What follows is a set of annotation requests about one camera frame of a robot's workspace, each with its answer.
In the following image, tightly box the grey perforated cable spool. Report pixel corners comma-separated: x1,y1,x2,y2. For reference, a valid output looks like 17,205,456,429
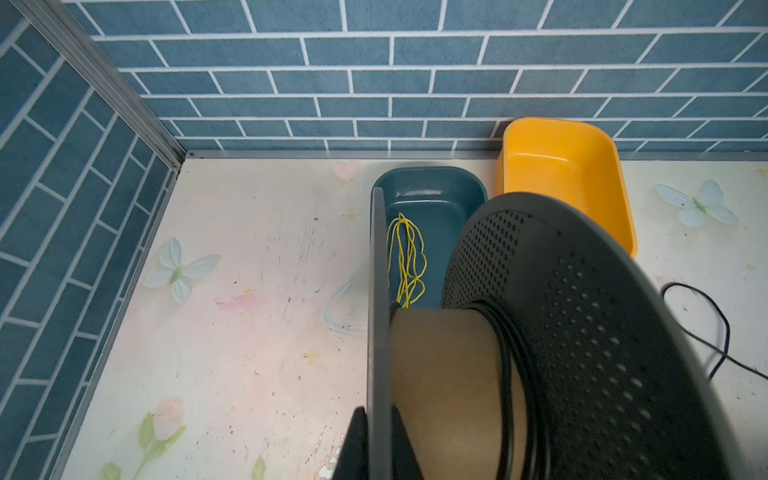
363,189,747,479

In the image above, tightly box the black thin cable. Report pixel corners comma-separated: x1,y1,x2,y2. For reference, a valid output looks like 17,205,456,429
473,281,768,480

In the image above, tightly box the aluminium corner post left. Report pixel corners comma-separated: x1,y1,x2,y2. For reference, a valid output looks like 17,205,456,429
12,0,186,173

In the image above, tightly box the yellow plastic bin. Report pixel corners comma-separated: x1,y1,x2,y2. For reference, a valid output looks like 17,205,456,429
495,117,638,257

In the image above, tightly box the yellow thin cable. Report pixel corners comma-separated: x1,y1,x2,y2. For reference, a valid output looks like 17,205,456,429
386,212,428,310

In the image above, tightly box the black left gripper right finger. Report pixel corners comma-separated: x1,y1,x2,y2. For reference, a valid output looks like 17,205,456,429
392,405,423,480

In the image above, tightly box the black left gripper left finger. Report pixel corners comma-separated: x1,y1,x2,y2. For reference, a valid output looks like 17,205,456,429
332,406,368,480

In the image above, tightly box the dark teal plastic bin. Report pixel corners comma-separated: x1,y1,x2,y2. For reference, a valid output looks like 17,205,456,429
374,166,487,309

